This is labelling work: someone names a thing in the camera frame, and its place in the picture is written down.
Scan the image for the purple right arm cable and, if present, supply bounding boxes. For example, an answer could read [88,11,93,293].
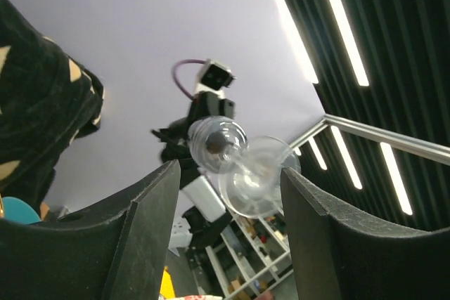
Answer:
[171,58,206,100]

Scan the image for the white background shelving unit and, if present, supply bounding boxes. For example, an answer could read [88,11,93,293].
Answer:
[168,208,296,300]

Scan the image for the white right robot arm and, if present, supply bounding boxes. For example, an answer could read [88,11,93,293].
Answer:
[151,91,248,252]

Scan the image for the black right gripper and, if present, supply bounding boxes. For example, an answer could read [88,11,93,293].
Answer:
[184,91,235,131]

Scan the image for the black floral plush pillow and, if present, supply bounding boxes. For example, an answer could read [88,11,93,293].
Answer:
[1,0,105,209]

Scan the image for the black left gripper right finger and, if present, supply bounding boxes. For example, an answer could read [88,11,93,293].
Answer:
[281,169,449,299]

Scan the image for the white ceiling light strips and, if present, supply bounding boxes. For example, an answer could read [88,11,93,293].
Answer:
[285,0,418,226]

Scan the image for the clear wine glass front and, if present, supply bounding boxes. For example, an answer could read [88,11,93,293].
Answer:
[187,116,300,219]

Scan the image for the blue plastic wine glass front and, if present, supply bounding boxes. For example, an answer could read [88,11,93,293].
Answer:
[1,197,41,224]

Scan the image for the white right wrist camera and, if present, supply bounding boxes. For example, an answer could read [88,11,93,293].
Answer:
[194,59,236,99]

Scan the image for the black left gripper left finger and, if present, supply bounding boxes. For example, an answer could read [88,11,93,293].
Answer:
[1,161,181,299]

